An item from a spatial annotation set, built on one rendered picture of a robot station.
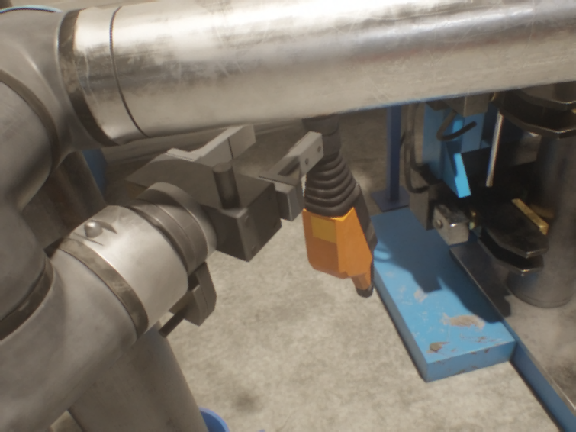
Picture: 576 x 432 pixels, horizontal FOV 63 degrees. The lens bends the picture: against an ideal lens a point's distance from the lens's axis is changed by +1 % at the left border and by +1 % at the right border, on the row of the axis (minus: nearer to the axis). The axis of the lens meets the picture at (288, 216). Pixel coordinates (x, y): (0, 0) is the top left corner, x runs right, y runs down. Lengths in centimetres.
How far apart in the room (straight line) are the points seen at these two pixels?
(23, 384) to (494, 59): 32
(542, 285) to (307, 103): 160
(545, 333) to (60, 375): 168
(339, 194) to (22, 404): 41
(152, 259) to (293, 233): 209
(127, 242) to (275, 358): 160
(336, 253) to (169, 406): 53
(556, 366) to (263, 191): 150
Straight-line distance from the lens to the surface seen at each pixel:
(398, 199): 257
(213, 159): 47
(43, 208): 67
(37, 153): 30
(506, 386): 187
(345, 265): 65
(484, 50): 30
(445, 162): 162
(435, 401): 179
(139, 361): 89
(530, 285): 186
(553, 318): 190
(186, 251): 35
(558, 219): 166
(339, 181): 58
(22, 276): 27
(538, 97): 130
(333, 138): 55
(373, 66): 29
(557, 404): 180
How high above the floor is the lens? 153
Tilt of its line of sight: 37 degrees down
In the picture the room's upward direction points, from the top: 9 degrees counter-clockwise
